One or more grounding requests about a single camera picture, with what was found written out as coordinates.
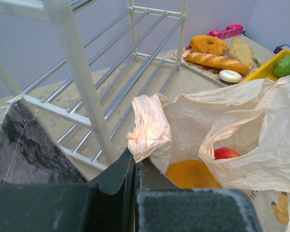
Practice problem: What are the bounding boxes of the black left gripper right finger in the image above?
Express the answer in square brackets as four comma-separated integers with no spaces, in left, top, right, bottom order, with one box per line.
[135,159,262,232]

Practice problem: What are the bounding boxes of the orange ring doughnut bread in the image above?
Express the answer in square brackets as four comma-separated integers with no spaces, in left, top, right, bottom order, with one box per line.
[189,35,228,56]

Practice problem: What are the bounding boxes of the baguette bread loaf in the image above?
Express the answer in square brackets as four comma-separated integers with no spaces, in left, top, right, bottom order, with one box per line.
[186,52,250,74]

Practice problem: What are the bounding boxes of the large brown muffin bread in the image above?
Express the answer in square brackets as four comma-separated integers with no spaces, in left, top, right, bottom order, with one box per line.
[165,159,222,189]

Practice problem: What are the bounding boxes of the yellow plastic bin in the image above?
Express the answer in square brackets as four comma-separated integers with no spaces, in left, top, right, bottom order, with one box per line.
[242,49,290,82]

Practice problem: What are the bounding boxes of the white metal shoe rack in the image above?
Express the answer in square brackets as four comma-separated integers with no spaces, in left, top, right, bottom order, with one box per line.
[0,0,188,171]

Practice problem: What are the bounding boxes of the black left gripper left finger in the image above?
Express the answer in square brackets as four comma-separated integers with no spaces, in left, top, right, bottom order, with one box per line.
[0,150,135,232]

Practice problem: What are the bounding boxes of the green custard apple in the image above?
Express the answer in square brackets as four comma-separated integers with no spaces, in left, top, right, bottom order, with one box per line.
[273,55,290,78]

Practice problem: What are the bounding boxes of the red apple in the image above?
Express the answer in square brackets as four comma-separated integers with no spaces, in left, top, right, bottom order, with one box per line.
[214,147,240,160]

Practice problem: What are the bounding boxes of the purple box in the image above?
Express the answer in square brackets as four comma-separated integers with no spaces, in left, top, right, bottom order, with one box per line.
[274,44,290,54]

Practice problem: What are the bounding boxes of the pink box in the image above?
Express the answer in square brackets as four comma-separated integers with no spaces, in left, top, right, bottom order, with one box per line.
[208,24,244,40]

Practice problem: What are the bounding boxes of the translucent orange plastic bag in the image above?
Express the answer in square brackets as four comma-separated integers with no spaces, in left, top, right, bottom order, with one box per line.
[127,76,290,232]

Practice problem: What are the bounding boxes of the cream canvas tote bag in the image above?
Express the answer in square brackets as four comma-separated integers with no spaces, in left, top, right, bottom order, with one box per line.
[0,96,86,185]

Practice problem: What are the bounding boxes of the white glazed doughnut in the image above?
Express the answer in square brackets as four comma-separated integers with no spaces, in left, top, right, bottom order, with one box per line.
[218,70,242,84]

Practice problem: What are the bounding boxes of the tan triangular pastry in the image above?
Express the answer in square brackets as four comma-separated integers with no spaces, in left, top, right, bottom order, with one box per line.
[228,38,254,70]

